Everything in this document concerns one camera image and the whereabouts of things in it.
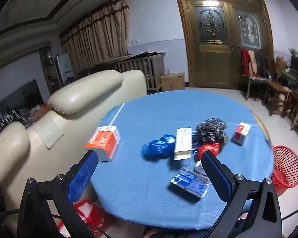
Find blue printed packet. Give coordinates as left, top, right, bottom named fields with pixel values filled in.
left=169, top=168, right=211, bottom=199

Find white fridge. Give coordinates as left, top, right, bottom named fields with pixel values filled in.
left=55, top=53, right=73, bottom=80

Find black and white patterned cloth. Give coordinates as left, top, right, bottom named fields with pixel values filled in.
left=0, top=110, right=33, bottom=211

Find blue plastic bag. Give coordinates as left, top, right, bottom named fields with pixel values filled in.
left=142, top=134, right=176, bottom=163

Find red printed bag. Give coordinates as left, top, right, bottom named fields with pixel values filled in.
left=57, top=198, right=115, bottom=238

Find small red and white box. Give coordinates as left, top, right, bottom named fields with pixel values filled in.
left=233, top=122, right=251, bottom=146

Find black plastic bag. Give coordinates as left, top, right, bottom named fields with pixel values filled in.
left=196, top=117, right=229, bottom=152

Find red cloth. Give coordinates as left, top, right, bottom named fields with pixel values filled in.
left=241, top=49, right=250, bottom=76

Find wooden stool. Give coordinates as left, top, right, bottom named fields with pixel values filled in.
left=268, top=79, right=296, bottom=117

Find beige cloth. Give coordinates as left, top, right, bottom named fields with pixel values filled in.
left=247, top=50, right=260, bottom=74

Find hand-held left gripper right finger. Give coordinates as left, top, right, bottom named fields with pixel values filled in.
left=202, top=151, right=283, bottom=238

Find thin white stick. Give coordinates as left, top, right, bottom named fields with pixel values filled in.
left=109, top=103, right=125, bottom=127

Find long white box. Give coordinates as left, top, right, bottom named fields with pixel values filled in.
left=174, top=127, right=192, bottom=160

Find red plastic bag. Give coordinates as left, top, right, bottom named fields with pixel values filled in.
left=195, top=142, right=220, bottom=161

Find blue tablecloth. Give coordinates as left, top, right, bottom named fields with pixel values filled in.
left=89, top=90, right=275, bottom=230

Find dark display shelf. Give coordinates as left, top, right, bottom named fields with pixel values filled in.
left=39, top=47, right=59, bottom=88

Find red plastic basket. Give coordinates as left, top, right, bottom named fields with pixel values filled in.
left=269, top=145, right=298, bottom=195

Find metal chair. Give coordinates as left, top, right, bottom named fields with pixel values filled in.
left=241, top=50, right=272, bottom=101

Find colourful clutter pile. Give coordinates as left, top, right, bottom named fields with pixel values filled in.
left=22, top=104, right=50, bottom=123

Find black television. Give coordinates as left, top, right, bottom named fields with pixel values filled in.
left=0, top=79, right=45, bottom=116

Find cream leather sofa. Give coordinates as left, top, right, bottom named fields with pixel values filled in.
left=0, top=69, right=148, bottom=238

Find orange and white box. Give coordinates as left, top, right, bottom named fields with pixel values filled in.
left=86, top=126, right=121, bottom=163

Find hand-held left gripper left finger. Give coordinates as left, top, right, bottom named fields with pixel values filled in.
left=17, top=151, right=98, bottom=238

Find beige striped curtains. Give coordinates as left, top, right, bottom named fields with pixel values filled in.
left=60, top=0, right=130, bottom=73

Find wooden crib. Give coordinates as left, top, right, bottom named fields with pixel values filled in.
left=113, top=52, right=165, bottom=92

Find wooden glass-panel door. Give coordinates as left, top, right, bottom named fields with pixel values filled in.
left=172, top=0, right=275, bottom=91

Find small cardboard box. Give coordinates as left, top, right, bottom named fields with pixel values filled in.
left=160, top=72, right=185, bottom=92

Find brown bag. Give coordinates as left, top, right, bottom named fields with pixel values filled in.
left=275, top=57, right=288, bottom=73

